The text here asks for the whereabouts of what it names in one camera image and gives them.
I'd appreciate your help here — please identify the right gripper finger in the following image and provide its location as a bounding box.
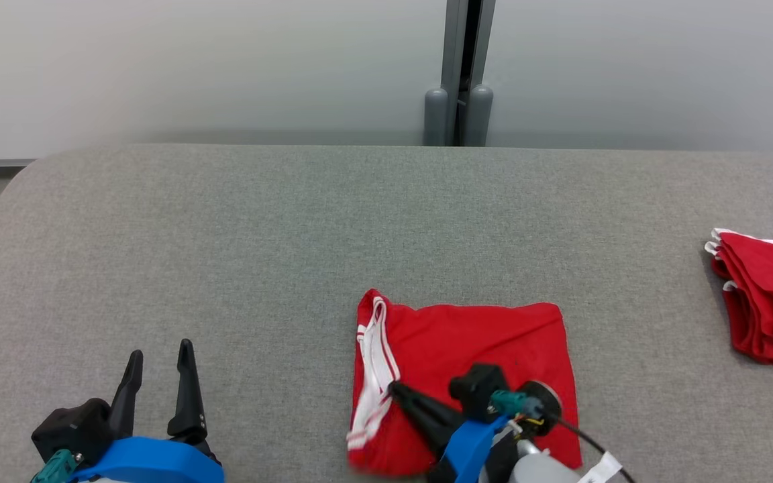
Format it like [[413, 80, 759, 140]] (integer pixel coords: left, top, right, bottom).
[[390, 381, 468, 458]]

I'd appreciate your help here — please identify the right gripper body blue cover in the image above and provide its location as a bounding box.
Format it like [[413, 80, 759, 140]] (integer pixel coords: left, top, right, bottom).
[[427, 381, 562, 483]]

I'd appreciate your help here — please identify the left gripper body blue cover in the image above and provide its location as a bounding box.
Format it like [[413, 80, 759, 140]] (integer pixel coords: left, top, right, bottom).
[[68, 436, 225, 483]]

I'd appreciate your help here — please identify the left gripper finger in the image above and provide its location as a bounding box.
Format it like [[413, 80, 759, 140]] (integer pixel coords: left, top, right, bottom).
[[108, 350, 144, 440], [167, 339, 207, 438]]

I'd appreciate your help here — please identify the red basketball jersey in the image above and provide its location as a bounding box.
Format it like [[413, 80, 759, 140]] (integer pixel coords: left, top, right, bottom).
[[346, 290, 583, 477]]

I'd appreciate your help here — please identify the folded red garment stack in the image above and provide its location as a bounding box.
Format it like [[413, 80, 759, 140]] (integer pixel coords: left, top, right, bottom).
[[704, 228, 773, 378]]

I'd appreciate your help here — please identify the teal right camera connector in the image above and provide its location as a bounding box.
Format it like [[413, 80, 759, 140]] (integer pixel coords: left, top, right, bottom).
[[491, 390, 545, 418]]

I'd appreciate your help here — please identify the teal camera connector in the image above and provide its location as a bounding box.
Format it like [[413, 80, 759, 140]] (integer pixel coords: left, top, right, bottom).
[[31, 448, 79, 483], [491, 390, 545, 418]]

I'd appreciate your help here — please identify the teal left camera connector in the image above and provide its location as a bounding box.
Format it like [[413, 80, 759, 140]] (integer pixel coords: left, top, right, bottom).
[[31, 448, 79, 483]]

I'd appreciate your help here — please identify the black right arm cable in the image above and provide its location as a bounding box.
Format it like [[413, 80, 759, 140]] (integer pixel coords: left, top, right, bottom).
[[551, 415, 637, 483]]

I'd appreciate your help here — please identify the white label on right cable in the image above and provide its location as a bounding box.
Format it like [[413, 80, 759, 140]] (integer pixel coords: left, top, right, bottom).
[[578, 451, 622, 483]]

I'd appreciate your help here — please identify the grey partition post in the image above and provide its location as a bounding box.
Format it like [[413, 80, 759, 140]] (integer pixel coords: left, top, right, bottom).
[[423, 0, 496, 147]]

